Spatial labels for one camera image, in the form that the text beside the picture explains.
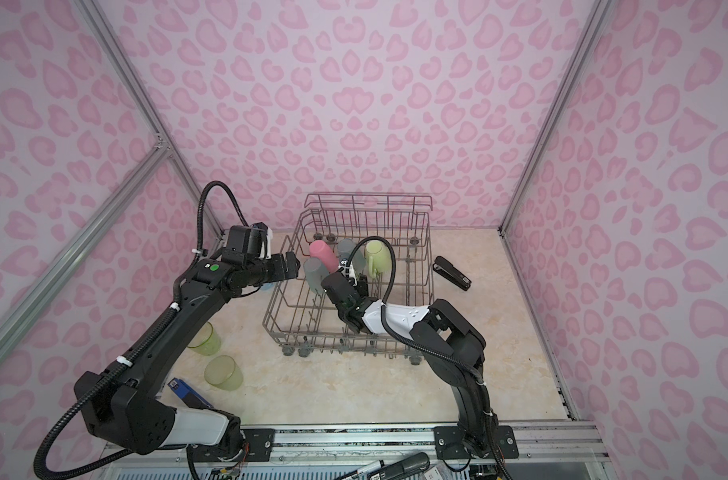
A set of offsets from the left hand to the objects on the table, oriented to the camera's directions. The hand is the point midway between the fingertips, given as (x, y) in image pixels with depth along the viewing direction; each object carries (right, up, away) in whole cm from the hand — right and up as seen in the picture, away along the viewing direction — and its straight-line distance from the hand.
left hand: (286, 260), depth 79 cm
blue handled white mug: (-1, -6, -12) cm, 13 cm away
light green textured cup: (-19, -31, +4) cm, 37 cm away
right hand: (+15, -4, +13) cm, 21 cm away
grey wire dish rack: (+1, -20, +13) cm, 24 cm away
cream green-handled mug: (+25, 0, +16) cm, 30 cm away
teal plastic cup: (+5, -4, +12) cm, 14 cm away
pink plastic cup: (+6, +3, +18) cm, 19 cm away
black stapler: (+48, -3, +26) cm, 55 cm away
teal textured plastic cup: (+14, +3, +14) cm, 20 cm away
